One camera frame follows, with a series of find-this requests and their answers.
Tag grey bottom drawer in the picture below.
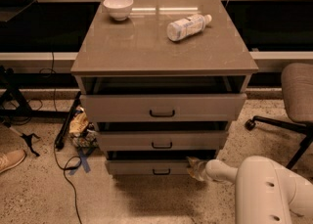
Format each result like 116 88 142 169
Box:
106 150 216 175

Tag blue tape cross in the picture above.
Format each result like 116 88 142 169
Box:
68 147 95 175

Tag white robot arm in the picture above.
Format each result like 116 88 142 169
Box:
187 156 313 224

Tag white plastic bottle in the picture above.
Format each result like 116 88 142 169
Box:
167 14 212 42

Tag grey drawer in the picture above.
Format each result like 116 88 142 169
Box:
80 94 246 122
106 150 216 175
96 130 228 151

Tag black tripod stand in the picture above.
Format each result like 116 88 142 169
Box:
0 66 68 157

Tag grey top drawer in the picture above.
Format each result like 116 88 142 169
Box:
80 94 246 122

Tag black leaning bar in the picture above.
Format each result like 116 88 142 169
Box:
54 92 81 150

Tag snack packages on floor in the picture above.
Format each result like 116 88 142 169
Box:
68 106 98 148

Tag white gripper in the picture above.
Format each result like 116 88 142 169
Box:
187 157 208 182

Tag tan shoe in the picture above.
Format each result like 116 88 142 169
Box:
0 150 26 173

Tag grey drawer cabinet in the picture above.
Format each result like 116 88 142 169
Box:
69 0 259 180

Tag grey middle drawer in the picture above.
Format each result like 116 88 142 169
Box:
96 130 228 151

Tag white ceramic bowl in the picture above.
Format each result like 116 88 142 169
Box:
103 0 134 21

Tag grey office chair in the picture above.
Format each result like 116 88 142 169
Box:
245 63 313 169

